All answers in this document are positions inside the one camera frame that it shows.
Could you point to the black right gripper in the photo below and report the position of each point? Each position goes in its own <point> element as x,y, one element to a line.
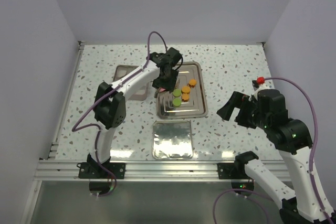
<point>239,100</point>

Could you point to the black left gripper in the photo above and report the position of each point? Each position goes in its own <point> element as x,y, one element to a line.
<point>171,84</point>

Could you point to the orange flower cookie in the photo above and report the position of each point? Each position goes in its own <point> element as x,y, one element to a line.
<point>192,83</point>

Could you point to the steel slotted tongs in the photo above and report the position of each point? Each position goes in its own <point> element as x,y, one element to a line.
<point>164,106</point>

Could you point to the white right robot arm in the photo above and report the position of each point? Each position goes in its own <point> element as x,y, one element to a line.
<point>306,201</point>

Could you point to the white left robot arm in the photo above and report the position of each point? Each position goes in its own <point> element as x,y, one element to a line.
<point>111,99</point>

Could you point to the large steel baking tray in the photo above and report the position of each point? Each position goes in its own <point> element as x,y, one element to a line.
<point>196,106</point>

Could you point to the small square steel lid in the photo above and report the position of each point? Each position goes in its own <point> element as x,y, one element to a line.
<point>172,140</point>

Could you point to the red cable connector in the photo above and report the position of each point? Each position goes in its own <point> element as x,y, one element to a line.
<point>260,80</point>

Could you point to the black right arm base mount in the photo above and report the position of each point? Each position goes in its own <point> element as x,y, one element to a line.
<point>229,171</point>

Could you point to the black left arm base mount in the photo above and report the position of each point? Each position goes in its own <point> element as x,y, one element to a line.
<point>87,171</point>

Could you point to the aluminium frame rail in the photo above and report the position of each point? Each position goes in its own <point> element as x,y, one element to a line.
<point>136,171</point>

